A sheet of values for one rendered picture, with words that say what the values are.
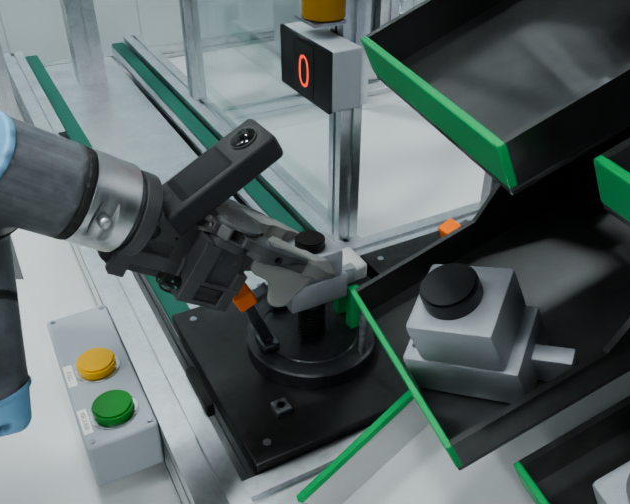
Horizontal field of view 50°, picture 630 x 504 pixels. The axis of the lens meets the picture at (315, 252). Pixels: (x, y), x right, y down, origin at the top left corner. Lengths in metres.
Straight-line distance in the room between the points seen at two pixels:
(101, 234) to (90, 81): 1.13
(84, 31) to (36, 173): 1.13
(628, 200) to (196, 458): 0.50
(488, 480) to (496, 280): 0.20
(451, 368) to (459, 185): 0.95
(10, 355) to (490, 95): 0.41
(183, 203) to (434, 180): 0.80
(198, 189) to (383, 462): 0.26
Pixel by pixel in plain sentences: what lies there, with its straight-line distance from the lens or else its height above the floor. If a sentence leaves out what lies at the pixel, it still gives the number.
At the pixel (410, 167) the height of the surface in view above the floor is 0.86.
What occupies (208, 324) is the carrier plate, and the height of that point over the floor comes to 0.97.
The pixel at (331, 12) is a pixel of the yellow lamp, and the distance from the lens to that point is 0.77.
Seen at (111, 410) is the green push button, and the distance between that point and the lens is 0.70.
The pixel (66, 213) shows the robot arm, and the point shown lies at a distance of 0.51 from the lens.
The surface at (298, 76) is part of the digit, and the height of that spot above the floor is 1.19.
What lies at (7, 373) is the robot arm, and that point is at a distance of 0.56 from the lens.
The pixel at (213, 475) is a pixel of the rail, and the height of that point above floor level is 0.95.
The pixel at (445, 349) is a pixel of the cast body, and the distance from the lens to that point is 0.34.
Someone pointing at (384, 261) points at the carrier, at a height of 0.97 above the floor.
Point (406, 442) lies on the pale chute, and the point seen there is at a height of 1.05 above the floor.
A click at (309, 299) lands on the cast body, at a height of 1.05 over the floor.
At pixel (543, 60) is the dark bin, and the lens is 0.32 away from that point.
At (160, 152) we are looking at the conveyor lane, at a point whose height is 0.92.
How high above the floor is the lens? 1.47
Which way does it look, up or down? 35 degrees down
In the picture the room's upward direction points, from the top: straight up
